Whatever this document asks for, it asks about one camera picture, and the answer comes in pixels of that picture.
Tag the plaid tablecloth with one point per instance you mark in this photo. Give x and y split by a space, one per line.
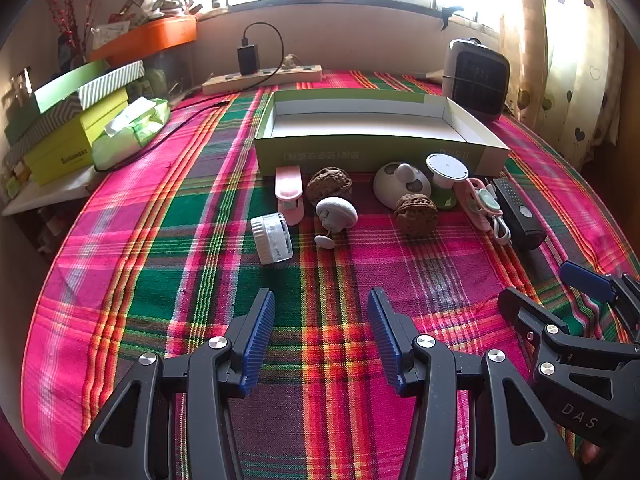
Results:
200 260

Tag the green striped box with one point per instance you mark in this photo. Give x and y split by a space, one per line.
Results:
75 87

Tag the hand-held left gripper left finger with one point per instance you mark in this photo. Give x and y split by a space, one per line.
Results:
260 335

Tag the white and green spool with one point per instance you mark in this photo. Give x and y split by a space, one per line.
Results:
446 165

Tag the pink and mint clip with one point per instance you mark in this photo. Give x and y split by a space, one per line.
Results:
475 202

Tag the green tissue pack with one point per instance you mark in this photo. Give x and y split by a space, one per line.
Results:
132 130

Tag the beige power strip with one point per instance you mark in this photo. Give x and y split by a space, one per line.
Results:
280 79

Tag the orange box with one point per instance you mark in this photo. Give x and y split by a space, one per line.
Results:
150 37

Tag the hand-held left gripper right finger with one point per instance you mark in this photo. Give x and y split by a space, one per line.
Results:
382 335

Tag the green cardboard box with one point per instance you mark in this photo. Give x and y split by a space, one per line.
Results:
370 152

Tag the white board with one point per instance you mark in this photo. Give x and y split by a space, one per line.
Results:
45 195

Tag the black rectangular device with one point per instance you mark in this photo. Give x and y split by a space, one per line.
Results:
520 212

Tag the cream heart-print curtain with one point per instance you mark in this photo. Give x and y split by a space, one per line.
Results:
565 60

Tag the brown walnut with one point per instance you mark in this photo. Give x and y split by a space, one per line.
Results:
416 215
327 185

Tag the white plastic bag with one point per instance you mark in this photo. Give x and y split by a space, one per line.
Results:
165 2

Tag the white plug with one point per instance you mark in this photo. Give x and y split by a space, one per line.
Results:
290 61

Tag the yellow-green box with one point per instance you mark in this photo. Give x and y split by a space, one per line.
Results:
65 150

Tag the grey and black heater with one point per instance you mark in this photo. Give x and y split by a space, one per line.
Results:
477 82

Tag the black hook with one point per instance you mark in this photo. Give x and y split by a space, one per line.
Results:
446 17

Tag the red berry branches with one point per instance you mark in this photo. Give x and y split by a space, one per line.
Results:
67 15

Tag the black charger adapter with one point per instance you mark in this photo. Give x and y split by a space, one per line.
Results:
248 60

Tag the small white bottle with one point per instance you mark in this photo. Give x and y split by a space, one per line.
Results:
270 237

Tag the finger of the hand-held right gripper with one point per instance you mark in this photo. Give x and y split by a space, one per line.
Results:
522 312
585 280

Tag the white mushroom-shaped toy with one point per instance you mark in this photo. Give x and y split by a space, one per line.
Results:
336 210

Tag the pink plastic clip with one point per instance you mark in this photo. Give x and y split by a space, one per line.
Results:
289 182

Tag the white round dome device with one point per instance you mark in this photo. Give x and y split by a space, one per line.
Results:
395 190

